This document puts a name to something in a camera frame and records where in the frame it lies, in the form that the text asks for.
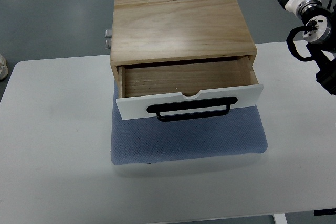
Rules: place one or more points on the wooden drawer cabinet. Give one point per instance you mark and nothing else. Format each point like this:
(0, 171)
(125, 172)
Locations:
(150, 31)

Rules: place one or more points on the person in beige trousers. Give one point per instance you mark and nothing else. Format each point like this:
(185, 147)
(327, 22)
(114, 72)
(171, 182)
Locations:
(4, 68)

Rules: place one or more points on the white drawer black handle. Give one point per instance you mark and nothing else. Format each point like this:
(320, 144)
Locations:
(189, 86)

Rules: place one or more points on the grey metal clamp lower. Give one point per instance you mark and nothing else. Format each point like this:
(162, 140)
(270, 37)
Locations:
(107, 43)

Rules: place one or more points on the grey metal clamp upper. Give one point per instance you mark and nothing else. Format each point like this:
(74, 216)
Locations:
(108, 33)

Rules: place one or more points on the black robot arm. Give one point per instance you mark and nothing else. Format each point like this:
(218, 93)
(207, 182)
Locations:
(318, 30)

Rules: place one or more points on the blue textured mat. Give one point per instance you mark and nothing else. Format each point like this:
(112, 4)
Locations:
(172, 127)

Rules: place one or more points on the grey metal clamp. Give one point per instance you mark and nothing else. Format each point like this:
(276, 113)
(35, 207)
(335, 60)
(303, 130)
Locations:
(108, 33)
(107, 43)

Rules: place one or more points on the black bracket under table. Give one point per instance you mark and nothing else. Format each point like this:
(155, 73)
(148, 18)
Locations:
(325, 212)

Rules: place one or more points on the white table leg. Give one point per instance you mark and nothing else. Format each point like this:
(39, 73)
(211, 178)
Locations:
(280, 219)

